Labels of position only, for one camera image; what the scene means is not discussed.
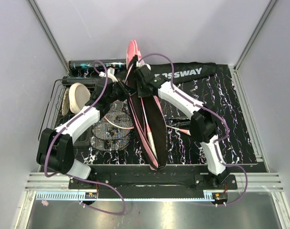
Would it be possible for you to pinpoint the pink racket cover bag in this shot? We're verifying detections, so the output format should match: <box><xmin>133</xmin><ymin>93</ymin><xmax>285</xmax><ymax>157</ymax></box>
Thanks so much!
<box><xmin>125</xmin><ymin>40</ymin><xmax>168</xmax><ymax>171</ymax></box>

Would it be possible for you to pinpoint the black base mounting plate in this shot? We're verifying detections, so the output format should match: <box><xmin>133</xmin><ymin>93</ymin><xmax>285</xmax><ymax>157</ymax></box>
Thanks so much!
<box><xmin>68</xmin><ymin>173</ymin><xmax>238</xmax><ymax>194</ymax></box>

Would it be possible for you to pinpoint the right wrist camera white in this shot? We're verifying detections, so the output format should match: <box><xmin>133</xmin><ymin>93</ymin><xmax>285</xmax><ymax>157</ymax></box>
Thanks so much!
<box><xmin>135</xmin><ymin>56</ymin><xmax>149</xmax><ymax>68</ymax></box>

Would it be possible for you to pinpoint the black teal shuttlecock tube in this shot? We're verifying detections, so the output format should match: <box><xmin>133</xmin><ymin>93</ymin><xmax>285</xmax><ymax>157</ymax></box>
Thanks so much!
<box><xmin>68</xmin><ymin>59</ymin><xmax>126</xmax><ymax>70</ymax></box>

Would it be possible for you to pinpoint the black wire basket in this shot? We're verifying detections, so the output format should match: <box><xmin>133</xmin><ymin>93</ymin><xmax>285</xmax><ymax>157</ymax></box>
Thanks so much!
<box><xmin>40</xmin><ymin>77</ymin><xmax>97</xmax><ymax>133</ymax></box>

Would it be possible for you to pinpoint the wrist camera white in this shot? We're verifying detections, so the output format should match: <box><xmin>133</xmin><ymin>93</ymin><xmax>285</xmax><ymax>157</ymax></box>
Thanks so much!
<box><xmin>135</xmin><ymin>56</ymin><xmax>149</xmax><ymax>68</ymax></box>
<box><xmin>99</xmin><ymin>68</ymin><xmax>118</xmax><ymax>83</ymax></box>

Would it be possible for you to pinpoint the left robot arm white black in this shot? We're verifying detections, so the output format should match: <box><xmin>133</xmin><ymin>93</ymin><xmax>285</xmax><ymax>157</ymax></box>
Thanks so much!
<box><xmin>36</xmin><ymin>77</ymin><xmax>136</xmax><ymax>189</ymax></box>

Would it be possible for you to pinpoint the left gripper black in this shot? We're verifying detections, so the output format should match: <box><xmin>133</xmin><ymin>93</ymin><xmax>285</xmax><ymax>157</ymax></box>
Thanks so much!
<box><xmin>107</xmin><ymin>78</ymin><xmax>137</xmax><ymax>104</ymax></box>

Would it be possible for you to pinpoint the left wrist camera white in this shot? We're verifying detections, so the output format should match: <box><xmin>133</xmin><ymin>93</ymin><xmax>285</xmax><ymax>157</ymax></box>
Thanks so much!
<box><xmin>99</xmin><ymin>68</ymin><xmax>118</xmax><ymax>83</ymax></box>

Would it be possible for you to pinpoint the black racket upper handle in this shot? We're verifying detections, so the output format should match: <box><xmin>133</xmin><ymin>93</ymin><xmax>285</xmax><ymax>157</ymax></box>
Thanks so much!
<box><xmin>166</xmin><ymin>116</ymin><xmax>190</xmax><ymax>122</ymax></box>

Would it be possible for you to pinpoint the black racket bag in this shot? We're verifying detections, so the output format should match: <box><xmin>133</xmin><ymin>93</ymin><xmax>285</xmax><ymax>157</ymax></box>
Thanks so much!
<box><xmin>151</xmin><ymin>62</ymin><xmax>217</xmax><ymax>84</ymax></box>

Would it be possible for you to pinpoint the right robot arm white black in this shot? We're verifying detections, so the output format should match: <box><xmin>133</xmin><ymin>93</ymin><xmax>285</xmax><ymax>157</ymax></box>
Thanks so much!
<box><xmin>134</xmin><ymin>62</ymin><xmax>229</xmax><ymax>189</ymax></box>

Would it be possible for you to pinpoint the pink badminton racket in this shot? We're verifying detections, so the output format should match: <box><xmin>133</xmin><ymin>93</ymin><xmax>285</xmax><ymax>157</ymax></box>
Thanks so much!
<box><xmin>104</xmin><ymin>112</ymin><xmax>191</xmax><ymax>136</ymax></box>
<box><xmin>140</xmin><ymin>98</ymin><xmax>158</xmax><ymax>167</ymax></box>

